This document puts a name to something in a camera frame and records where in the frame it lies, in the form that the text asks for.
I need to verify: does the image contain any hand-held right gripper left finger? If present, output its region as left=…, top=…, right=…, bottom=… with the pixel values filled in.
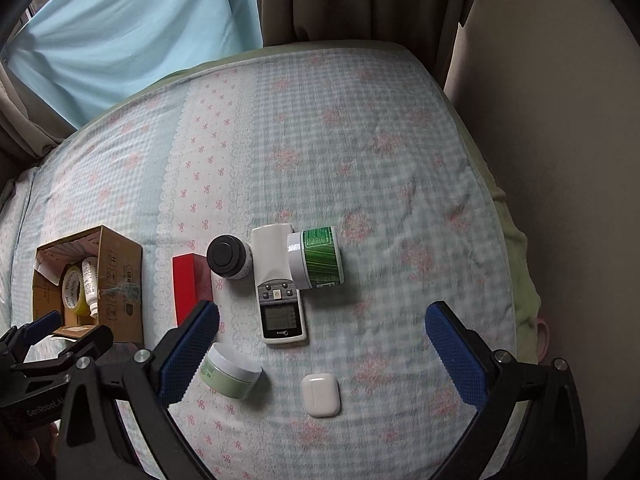
left=57, top=301, right=221, bottom=480

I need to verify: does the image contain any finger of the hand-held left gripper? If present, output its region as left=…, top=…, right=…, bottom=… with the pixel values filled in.
left=9, top=324, right=114, bottom=387
left=0, top=311, right=64, bottom=361

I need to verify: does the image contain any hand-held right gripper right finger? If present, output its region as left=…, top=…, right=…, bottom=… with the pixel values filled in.
left=425, top=301, right=587, bottom=480

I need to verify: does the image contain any person's left hand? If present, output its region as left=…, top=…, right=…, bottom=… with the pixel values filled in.
left=0, top=422, right=60, bottom=480

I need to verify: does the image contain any yellow tape roll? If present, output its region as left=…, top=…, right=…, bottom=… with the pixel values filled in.
left=61, top=265, right=91, bottom=317

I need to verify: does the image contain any pale green cream jar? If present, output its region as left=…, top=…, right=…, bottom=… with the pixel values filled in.
left=199, top=342, right=263, bottom=401

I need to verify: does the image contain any small white bottle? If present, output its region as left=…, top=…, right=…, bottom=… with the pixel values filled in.
left=80, top=257, right=101, bottom=319

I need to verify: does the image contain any red rectangular box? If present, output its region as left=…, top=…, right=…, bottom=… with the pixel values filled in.
left=171, top=254, right=215, bottom=326

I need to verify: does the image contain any brown cardboard box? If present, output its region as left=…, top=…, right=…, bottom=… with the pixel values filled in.
left=32, top=225, right=145, bottom=346

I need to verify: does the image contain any pink object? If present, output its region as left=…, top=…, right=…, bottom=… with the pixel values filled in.
left=535, top=316, right=551, bottom=364

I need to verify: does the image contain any black lid jar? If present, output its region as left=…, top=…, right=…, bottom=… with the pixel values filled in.
left=206, top=234, right=252, bottom=281

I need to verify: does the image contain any green mattress cover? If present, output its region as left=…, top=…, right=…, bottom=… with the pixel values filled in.
left=75, top=41, right=544, bottom=367

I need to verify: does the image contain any white remote control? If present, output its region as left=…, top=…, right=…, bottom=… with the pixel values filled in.
left=251, top=223, right=307, bottom=346

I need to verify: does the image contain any white earbuds case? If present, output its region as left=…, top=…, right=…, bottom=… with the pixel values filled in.
left=301, top=372, right=342, bottom=418

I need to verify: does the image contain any green label white jar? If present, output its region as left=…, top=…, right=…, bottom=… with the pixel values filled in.
left=286, top=226, right=344, bottom=291

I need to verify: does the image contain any checkered floral bedsheet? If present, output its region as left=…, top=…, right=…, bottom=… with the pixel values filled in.
left=0, top=44, right=518, bottom=480

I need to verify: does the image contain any light blue curtain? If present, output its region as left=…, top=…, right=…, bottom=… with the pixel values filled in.
left=4, top=0, right=264, bottom=132

